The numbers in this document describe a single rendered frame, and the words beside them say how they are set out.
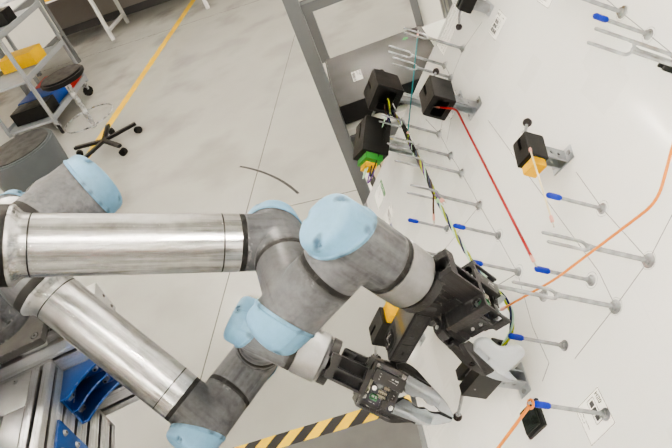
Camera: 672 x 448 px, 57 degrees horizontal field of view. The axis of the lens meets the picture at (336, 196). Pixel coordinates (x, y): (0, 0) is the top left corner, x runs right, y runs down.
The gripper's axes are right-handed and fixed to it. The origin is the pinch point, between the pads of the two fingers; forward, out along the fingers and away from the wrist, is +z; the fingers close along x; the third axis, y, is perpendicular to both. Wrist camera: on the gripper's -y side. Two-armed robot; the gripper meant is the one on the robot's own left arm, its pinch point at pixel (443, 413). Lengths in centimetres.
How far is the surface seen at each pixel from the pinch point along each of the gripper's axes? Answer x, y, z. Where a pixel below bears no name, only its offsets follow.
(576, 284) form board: 24.1, 15.4, 5.3
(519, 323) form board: 17.1, 4.0, 4.2
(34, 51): 90, -443, -334
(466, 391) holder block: 4.9, 9.0, -0.8
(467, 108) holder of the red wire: 54, -21, -13
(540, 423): 5.5, 13.0, 8.7
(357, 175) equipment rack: 42, -76, -27
